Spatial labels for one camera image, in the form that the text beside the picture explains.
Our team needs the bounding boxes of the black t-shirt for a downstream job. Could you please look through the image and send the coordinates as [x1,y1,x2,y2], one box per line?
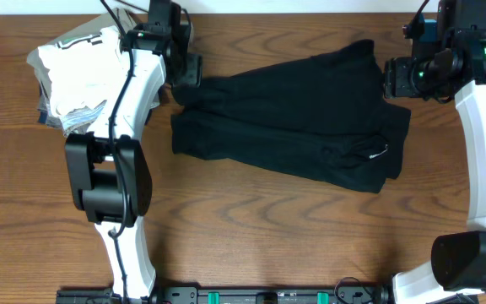
[171,40,411,193]

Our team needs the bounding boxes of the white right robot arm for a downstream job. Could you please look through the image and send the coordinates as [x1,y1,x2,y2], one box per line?
[374,0,486,303]

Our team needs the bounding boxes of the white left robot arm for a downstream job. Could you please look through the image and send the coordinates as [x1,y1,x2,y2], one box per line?
[56,0,203,303]

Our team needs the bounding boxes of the white folded shirt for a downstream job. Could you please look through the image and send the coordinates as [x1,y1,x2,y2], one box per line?
[37,25,129,117]

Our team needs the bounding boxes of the olive grey folded garment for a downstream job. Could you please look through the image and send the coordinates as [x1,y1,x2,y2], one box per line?
[26,7,162,139]

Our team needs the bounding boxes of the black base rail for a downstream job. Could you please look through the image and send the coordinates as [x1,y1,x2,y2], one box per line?
[55,279,479,304]

